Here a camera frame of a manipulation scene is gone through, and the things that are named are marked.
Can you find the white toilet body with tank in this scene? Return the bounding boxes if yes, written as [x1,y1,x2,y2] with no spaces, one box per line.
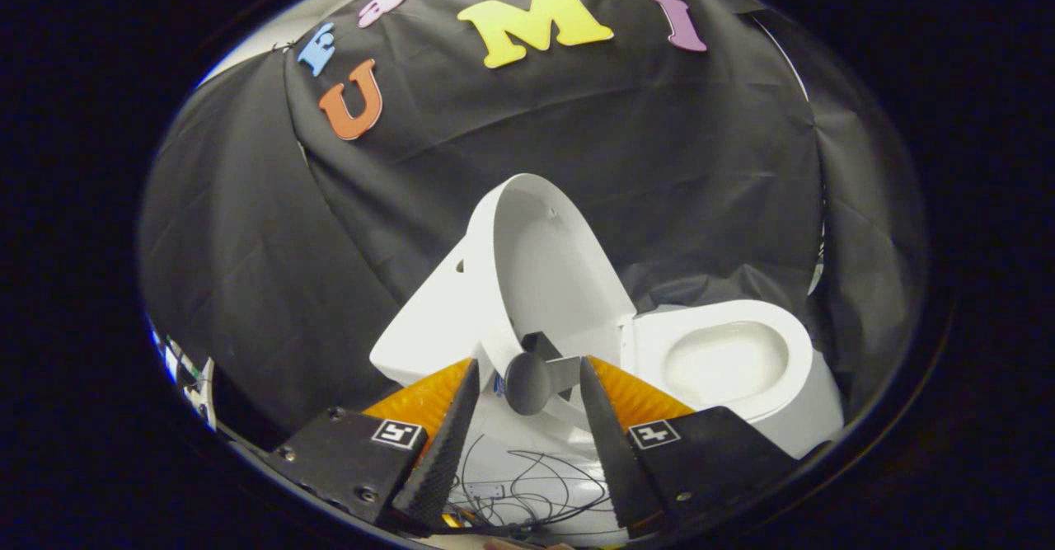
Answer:
[369,237,846,460]

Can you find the thin black cables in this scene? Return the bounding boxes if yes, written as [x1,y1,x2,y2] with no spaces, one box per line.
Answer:
[449,435,615,534]

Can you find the white toilet lid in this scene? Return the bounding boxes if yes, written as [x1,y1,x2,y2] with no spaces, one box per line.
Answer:
[466,173,637,431]

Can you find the black backdrop cloth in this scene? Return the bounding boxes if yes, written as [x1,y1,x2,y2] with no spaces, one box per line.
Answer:
[138,0,928,435]

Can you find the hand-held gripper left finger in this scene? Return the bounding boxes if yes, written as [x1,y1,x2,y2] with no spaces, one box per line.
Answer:
[264,358,481,534]

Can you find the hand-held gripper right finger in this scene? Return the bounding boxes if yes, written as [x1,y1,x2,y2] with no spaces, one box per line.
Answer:
[579,356,800,538]

